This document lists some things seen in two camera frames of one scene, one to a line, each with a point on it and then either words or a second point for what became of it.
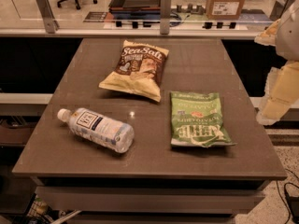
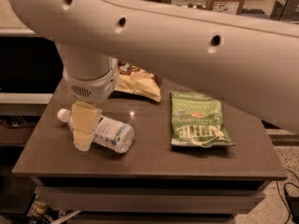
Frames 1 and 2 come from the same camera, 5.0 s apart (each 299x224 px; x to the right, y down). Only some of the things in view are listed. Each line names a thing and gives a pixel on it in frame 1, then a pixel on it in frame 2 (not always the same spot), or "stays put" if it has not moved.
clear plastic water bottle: [98, 129] stays put
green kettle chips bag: [197, 119] stays put
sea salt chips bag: [139, 70] stays put
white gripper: [289, 36] to [90, 89]
